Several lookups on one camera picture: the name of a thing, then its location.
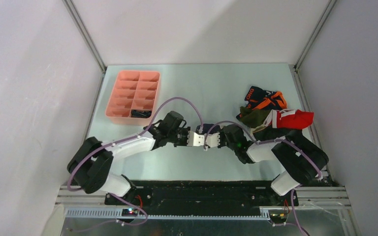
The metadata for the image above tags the navy underwear with cream waistband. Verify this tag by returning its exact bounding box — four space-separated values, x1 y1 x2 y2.
195 123 221 135

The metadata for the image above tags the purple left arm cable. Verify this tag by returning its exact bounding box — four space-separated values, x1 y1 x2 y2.
66 96 205 227

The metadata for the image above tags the olive green underwear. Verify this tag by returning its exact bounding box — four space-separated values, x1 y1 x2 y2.
237 107 271 128

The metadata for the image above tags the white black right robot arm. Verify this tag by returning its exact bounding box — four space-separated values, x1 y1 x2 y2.
220 124 329 206

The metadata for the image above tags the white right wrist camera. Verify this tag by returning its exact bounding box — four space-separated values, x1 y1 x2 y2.
204 133 220 150

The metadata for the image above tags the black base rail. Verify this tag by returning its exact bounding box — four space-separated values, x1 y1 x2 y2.
104 179 299 216

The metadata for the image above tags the navy striped boxer underwear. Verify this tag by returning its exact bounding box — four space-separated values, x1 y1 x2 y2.
130 110 152 118

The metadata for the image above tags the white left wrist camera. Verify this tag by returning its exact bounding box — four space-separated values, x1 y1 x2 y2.
187 131 205 147

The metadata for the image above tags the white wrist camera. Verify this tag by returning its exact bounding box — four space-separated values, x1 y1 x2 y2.
204 133 220 150
187 131 205 147

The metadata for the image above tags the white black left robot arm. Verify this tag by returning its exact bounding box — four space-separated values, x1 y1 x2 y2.
67 111 191 205

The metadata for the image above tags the pink compartment tray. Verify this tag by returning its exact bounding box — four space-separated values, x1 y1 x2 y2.
105 70 160 126

